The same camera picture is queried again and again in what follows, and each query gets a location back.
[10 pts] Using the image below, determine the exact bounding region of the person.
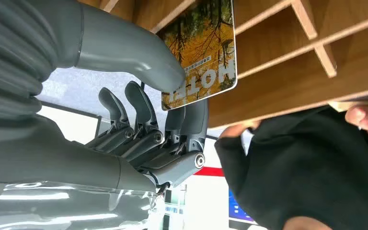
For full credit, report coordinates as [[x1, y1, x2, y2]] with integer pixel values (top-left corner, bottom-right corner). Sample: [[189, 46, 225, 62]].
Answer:
[[214, 98, 368, 230]]

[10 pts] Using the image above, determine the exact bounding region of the monitor with blue screen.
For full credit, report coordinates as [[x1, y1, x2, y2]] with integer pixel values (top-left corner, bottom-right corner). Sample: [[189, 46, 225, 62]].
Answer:
[[228, 189, 256, 225]]

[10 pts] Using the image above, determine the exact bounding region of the ribbed grey right arm sleeve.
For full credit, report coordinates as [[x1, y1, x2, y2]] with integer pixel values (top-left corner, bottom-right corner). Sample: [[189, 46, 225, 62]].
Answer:
[[0, 0, 84, 120]]

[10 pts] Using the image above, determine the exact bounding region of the wooden compartment shelf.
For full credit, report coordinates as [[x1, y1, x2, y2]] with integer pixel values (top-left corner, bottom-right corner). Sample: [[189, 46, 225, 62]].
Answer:
[[77, 0, 368, 129]]

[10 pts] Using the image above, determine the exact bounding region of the dark-framed white panel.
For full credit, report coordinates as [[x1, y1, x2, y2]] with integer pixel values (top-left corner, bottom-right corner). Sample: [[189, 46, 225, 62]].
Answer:
[[38, 101, 103, 145]]

